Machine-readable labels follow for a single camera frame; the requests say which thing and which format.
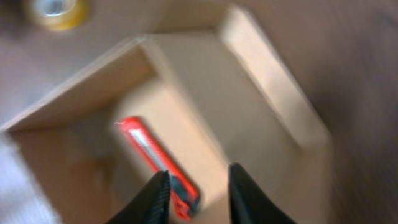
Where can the open cardboard box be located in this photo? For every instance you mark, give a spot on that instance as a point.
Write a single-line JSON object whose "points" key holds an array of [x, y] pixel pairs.
{"points": [[210, 87]]}

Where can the orange utility knife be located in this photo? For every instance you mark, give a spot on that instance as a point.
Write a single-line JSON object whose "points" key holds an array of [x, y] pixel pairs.
{"points": [[185, 193]]}

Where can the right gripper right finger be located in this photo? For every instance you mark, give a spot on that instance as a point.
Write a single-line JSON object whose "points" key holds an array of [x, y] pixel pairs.
{"points": [[248, 204]]}

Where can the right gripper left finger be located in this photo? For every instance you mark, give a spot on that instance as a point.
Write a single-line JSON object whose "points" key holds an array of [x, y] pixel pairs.
{"points": [[150, 205]]}

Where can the yellow clear tape roll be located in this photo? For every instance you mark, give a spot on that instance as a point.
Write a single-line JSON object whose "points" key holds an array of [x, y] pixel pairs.
{"points": [[57, 15]]}

